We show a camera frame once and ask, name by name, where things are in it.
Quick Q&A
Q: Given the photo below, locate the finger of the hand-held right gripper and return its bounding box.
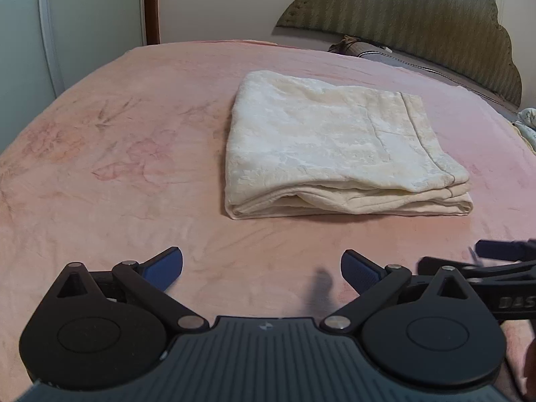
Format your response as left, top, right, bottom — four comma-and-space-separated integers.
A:
475, 240, 536, 260
417, 256, 536, 287

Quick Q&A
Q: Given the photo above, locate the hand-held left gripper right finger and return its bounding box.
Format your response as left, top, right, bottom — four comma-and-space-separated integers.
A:
320, 249, 485, 337

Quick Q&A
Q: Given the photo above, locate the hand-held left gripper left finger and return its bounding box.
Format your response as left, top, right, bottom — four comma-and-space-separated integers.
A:
40, 246, 210, 338

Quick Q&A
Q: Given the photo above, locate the cream towel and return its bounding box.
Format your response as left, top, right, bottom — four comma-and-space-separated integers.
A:
224, 70, 475, 221

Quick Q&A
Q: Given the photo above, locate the pink blanket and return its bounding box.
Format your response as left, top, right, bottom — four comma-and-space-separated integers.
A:
0, 40, 536, 402

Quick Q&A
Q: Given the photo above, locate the light patterned cloth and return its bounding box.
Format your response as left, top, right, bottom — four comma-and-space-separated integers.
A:
513, 108, 536, 152

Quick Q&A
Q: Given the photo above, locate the grey pillow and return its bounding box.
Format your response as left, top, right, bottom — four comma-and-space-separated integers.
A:
356, 46, 522, 116

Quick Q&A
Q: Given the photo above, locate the olive padded headboard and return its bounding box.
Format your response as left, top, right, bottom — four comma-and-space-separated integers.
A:
274, 0, 524, 108

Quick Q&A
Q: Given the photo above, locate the white door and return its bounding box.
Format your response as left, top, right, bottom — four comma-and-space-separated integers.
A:
0, 0, 145, 99

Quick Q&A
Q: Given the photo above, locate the brown wooden door frame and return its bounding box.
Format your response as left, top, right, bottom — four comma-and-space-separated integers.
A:
142, 0, 161, 46

